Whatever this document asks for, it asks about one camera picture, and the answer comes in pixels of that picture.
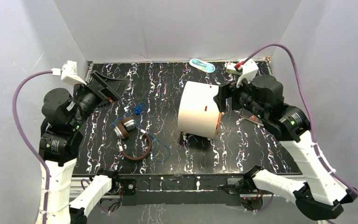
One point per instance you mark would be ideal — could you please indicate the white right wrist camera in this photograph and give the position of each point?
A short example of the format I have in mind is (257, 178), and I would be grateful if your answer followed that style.
(247, 69)

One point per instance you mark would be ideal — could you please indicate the small white green box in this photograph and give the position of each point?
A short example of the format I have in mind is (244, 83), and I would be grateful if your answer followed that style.
(231, 68)

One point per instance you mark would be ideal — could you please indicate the brown silver headphones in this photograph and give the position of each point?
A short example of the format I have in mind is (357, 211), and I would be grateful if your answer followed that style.
(123, 129)

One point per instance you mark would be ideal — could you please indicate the white cylindrical drum box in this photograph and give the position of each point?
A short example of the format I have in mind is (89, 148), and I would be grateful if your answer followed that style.
(198, 113)

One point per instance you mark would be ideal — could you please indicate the dark book three days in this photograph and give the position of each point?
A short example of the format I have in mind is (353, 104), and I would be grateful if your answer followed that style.
(252, 118)

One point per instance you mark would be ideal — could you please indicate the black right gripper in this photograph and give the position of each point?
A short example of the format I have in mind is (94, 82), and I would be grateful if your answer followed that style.
(220, 98)

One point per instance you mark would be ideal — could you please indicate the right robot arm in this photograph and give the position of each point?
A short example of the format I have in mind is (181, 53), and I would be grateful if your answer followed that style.
(320, 196)

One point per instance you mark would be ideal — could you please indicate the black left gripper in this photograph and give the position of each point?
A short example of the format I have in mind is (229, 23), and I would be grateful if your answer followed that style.
(98, 87)

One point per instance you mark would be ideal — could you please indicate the blue white blister pack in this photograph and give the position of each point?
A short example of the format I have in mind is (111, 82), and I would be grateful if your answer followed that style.
(202, 65)

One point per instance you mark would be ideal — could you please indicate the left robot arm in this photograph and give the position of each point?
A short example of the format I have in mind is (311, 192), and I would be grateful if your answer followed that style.
(64, 114)

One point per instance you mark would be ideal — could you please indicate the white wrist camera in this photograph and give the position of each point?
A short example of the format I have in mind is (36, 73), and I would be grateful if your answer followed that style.
(68, 73)
(247, 69)

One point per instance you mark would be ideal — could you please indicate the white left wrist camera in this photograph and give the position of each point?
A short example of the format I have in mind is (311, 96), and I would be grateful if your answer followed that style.
(68, 73)

